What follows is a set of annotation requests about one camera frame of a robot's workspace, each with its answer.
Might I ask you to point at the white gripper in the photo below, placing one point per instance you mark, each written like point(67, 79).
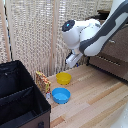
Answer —
point(73, 59)

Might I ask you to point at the yellow plastic bowl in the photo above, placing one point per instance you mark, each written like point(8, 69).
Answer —
point(63, 78)

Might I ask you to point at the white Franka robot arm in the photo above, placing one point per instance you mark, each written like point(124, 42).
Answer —
point(90, 35)

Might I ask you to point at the blue plastic bowl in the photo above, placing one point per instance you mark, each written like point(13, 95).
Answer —
point(61, 95)

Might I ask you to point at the dark brown drawer cabinet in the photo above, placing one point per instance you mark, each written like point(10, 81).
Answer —
point(113, 66)

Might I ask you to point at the colourful snack bag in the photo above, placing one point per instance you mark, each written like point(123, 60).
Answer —
point(43, 82)

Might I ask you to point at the small white plastic object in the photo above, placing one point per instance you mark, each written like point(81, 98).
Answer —
point(48, 95)

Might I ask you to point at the beige woven folding screen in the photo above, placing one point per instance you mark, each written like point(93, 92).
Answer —
point(30, 36)

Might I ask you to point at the black fabric storage box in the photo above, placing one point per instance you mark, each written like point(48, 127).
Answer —
point(18, 96)

